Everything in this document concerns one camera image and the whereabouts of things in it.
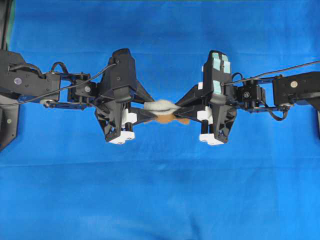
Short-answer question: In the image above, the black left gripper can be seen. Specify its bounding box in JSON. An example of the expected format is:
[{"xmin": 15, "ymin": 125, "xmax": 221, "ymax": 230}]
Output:
[{"xmin": 93, "ymin": 80, "xmax": 157, "ymax": 145}]

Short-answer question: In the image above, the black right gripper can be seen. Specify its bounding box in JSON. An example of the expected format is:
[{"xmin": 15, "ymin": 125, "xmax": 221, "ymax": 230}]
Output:
[{"xmin": 173, "ymin": 81, "xmax": 237, "ymax": 146}]

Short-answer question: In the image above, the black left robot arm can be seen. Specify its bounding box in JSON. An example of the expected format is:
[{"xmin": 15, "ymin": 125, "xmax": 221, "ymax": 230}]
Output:
[{"xmin": 0, "ymin": 48, "xmax": 156, "ymax": 149}]

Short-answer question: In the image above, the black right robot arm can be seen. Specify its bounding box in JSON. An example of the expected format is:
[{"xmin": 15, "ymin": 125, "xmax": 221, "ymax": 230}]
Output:
[{"xmin": 173, "ymin": 71, "xmax": 320, "ymax": 146}]

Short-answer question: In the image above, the blue table cloth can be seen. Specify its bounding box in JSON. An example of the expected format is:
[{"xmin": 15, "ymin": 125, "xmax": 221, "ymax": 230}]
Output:
[{"xmin": 0, "ymin": 0, "xmax": 320, "ymax": 240}]

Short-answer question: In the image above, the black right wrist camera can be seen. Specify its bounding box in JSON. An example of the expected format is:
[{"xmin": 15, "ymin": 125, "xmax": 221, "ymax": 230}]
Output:
[{"xmin": 202, "ymin": 50, "xmax": 234, "ymax": 105}]

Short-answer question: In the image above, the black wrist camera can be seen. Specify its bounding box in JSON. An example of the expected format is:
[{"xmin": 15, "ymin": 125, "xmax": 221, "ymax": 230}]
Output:
[
  {"xmin": 98, "ymin": 48, "xmax": 137, "ymax": 103},
  {"xmin": 202, "ymin": 50, "xmax": 234, "ymax": 105}
]

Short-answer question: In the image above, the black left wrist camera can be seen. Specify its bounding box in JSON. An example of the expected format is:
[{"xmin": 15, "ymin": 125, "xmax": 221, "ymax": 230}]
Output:
[{"xmin": 98, "ymin": 48, "xmax": 137, "ymax": 103}]

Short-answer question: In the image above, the black right camera cable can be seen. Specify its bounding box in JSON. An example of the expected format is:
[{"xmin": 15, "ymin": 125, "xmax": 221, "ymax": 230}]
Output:
[{"xmin": 221, "ymin": 59, "xmax": 320, "ymax": 87}]

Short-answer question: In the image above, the black camera cable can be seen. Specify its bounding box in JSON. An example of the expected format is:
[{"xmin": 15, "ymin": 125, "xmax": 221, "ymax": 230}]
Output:
[
  {"xmin": 0, "ymin": 62, "xmax": 118, "ymax": 108},
  {"xmin": 221, "ymin": 59, "xmax": 320, "ymax": 87}
]

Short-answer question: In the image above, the black left camera cable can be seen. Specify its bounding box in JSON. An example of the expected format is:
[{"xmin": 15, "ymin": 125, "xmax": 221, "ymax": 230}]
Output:
[{"xmin": 0, "ymin": 62, "xmax": 118, "ymax": 108}]

